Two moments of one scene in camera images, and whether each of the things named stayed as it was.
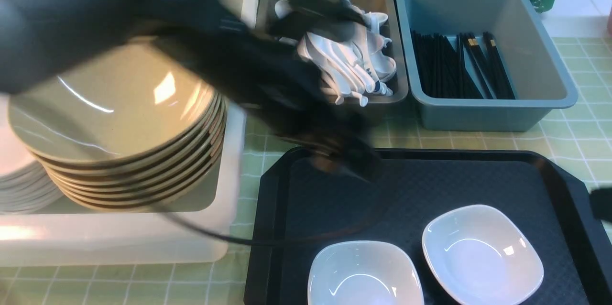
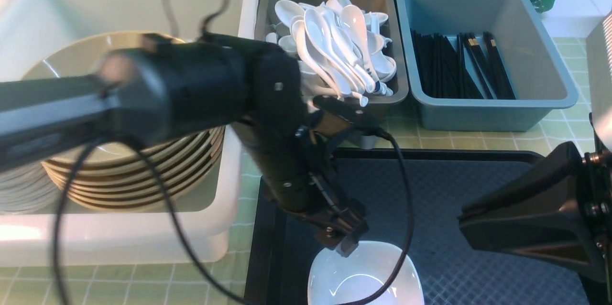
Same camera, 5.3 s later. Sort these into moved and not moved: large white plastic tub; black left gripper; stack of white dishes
Moved: black left gripper
Not moved: stack of white dishes; large white plastic tub
